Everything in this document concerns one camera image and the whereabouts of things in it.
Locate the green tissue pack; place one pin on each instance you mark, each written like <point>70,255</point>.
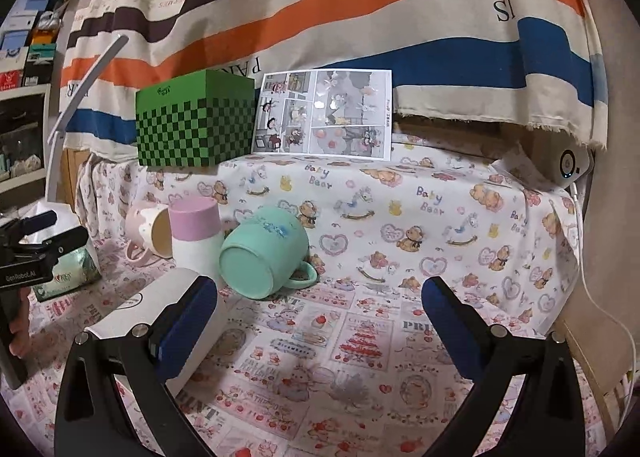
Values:
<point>78,269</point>

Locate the mint green mug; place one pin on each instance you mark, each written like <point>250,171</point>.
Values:
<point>267,253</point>

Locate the pink drip-glaze mug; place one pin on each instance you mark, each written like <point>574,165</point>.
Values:
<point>148,233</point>

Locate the pink and white cup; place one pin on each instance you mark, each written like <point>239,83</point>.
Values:
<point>196,235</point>

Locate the baby bear print cloth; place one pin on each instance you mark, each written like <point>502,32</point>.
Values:
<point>350,366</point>

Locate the white ceramic cup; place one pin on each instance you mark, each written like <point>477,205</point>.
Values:
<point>150,306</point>

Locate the green checkered box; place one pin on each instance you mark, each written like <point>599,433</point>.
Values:
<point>196,120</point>

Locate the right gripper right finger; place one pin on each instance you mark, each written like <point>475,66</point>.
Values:
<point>547,419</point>

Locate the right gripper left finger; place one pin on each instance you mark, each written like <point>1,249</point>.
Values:
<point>91,419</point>

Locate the comic sticker sheet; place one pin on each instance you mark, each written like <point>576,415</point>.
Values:
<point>325,112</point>

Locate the white round camera device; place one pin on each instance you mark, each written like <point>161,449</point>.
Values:
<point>572,164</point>

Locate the white shelf unit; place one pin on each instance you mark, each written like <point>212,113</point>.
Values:
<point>29,52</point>

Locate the striped Paris blanket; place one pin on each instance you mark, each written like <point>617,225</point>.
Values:
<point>530,63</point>

